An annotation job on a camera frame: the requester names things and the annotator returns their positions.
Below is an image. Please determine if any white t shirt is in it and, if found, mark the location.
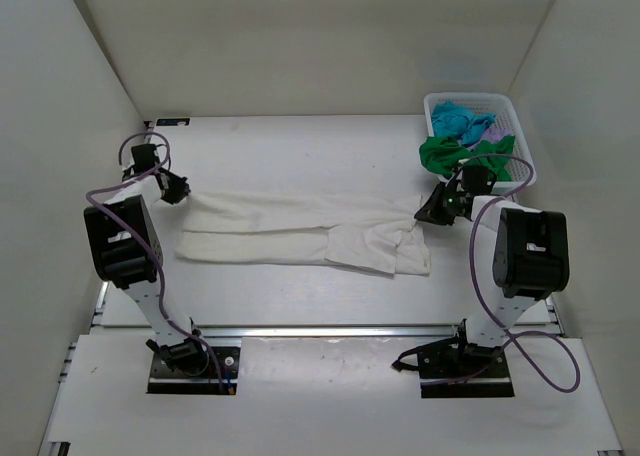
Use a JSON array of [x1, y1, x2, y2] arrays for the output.
[[175, 192, 431, 276]]

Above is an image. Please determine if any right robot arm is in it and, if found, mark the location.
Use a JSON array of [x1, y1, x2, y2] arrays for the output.
[[414, 165, 569, 377]]

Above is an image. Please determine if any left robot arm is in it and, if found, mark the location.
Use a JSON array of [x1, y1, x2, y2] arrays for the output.
[[83, 143, 212, 377]]

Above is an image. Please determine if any green t shirt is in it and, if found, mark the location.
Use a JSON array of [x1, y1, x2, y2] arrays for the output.
[[419, 135, 515, 182]]

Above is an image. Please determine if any black label sticker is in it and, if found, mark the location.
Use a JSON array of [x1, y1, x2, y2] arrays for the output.
[[155, 118, 190, 127]]

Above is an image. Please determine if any white plastic basket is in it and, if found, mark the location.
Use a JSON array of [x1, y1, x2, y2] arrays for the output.
[[423, 92, 537, 193]]

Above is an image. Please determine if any lilac t shirt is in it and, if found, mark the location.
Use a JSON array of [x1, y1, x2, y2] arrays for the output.
[[471, 127, 512, 149]]

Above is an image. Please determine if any teal t shirt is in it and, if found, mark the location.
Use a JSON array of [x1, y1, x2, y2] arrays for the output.
[[431, 101, 496, 147]]

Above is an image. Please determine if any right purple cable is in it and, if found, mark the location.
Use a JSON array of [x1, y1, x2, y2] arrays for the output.
[[449, 155, 582, 393]]

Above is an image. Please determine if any aluminium table rail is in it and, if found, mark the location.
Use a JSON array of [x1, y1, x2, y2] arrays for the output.
[[202, 325, 456, 338]]

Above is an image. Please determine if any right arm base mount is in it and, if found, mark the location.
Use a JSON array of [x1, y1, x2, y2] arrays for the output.
[[391, 335, 515, 399]]

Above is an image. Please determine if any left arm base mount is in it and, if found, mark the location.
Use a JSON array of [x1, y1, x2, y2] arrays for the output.
[[146, 338, 241, 396]]

